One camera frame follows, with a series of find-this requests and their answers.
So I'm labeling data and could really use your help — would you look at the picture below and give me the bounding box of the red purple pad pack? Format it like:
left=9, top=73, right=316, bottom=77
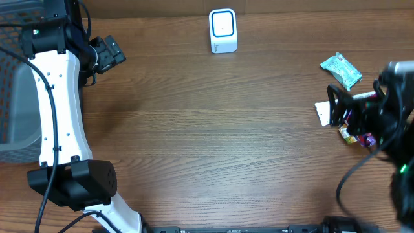
left=343, top=111, right=376, bottom=148

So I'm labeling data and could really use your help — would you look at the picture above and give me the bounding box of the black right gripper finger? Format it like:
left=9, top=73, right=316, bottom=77
left=326, top=83, right=355, bottom=126
left=329, top=97, right=354, bottom=126

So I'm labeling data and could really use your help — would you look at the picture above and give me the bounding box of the grey plastic mesh basket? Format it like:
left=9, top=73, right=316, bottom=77
left=0, top=0, right=83, bottom=164

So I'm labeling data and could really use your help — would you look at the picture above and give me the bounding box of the teal wet wipes pack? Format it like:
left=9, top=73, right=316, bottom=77
left=320, top=52, right=362, bottom=91

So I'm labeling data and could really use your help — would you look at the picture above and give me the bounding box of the white barcode scanner box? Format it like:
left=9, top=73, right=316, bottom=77
left=208, top=8, right=238, bottom=54

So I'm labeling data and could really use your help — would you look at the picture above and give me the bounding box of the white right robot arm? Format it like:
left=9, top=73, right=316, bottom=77
left=327, top=81, right=413, bottom=228

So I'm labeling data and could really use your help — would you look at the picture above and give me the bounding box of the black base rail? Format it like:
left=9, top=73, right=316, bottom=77
left=142, top=216, right=384, bottom=233

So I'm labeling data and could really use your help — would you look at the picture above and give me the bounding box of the green juice carton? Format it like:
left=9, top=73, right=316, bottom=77
left=338, top=124, right=358, bottom=144

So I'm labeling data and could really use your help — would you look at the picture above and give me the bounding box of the white tube gold cap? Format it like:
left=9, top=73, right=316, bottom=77
left=314, top=91, right=376, bottom=127

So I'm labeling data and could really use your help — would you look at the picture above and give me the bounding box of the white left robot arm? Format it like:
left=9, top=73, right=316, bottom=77
left=21, top=1, right=146, bottom=232

